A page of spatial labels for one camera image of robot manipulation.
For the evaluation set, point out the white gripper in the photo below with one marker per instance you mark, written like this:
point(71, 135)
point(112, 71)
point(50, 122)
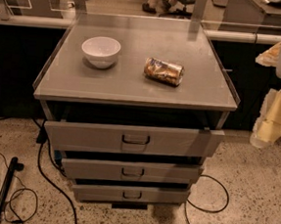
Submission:
point(267, 128)

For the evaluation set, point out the grey drawer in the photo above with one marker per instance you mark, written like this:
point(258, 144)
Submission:
point(130, 171)
point(112, 193)
point(141, 140)

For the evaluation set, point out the grey drawer cabinet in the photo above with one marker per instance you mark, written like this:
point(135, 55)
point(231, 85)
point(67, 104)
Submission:
point(70, 89)

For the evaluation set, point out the grey top drawer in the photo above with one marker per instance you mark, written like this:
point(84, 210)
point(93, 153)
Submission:
point(141, 140)

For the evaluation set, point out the grey bottom drawer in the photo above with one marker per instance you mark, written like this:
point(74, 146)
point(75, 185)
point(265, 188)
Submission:
point(112, 193)

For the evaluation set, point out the crushed golden drink can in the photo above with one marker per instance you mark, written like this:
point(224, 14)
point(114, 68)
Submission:
point(169, 73)

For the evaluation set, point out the black office chair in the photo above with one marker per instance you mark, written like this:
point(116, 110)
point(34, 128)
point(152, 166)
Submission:
point(182, 14)

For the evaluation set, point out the white ceramic bowl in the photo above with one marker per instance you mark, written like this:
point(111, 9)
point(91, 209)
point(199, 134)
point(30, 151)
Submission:
point(101, 52)

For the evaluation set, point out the clear acrylic barrier panel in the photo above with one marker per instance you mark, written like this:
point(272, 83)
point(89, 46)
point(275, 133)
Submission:
point(130, 0)

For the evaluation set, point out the black pole on floor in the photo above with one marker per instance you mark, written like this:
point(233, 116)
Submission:
point(14, 165)

